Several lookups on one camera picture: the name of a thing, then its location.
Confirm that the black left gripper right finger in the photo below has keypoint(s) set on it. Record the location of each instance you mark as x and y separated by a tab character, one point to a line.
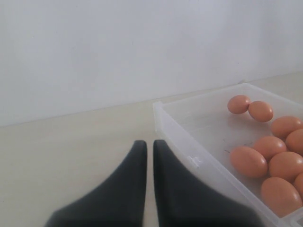
182	200

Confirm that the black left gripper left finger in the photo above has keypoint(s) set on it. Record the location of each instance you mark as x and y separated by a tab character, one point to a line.
118	202

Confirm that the clear plastic container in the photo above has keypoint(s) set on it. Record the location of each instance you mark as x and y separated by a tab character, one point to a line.
203	132

